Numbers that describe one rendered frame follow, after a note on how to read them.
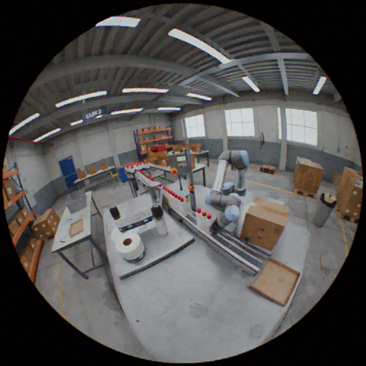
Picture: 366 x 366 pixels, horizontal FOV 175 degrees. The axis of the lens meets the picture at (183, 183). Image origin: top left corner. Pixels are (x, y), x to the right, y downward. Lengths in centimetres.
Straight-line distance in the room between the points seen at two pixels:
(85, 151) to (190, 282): 815
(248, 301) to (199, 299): 30
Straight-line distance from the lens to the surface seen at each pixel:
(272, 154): 614
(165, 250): 94
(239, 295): 84
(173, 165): 104
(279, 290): 94
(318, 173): 404
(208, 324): 80
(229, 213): 63
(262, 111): 620
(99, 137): 831
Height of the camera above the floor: 163
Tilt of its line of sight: 23 degrees down
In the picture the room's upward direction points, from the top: 8 degrees counter-clockwise
